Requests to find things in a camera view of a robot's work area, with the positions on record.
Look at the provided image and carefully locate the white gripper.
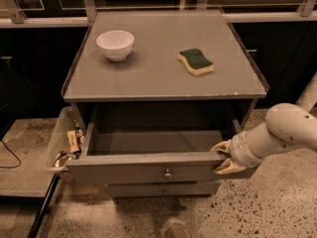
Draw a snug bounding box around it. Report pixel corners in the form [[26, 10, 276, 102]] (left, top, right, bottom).
[[212, 132, 262, 175]]

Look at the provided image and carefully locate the grey top drawer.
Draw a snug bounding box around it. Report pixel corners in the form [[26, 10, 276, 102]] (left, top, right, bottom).
[[65, 106, 261, 186]]

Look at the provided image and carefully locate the grey drawer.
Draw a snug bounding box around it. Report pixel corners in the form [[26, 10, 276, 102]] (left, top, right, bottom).
[[65, 106, 261, 186], [106, 181, 220, 198]]

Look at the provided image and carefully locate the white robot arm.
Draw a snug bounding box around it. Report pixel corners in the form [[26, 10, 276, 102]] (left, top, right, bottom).
[[212, 72, 317, 175]]

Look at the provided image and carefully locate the grey drawer cabinet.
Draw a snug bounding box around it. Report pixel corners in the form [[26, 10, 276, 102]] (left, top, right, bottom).
[[60, 9, 269, 199]]

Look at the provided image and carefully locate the grey bottom drawer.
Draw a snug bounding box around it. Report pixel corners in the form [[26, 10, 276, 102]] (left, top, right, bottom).
[[106, 181, 220, 198]]

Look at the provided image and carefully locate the green and yellow sponge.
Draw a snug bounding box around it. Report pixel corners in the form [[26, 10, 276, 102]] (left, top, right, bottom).
[[177, 48, 214, 76]]

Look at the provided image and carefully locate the white ceramic bowl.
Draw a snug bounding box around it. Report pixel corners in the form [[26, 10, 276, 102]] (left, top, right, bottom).
[[96, 30, 135, 61]]

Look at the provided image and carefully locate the black floor bar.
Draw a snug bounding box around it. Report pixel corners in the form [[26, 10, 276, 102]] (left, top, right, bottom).
[[27, 175, 59, 238]]

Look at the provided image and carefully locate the metal railing frame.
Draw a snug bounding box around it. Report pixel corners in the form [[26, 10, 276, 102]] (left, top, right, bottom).
[[0, 0, 317, 28]]

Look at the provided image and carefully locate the black cable on floor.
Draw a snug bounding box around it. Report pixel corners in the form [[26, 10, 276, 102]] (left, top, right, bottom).
[[0, 139, 22, 170]]

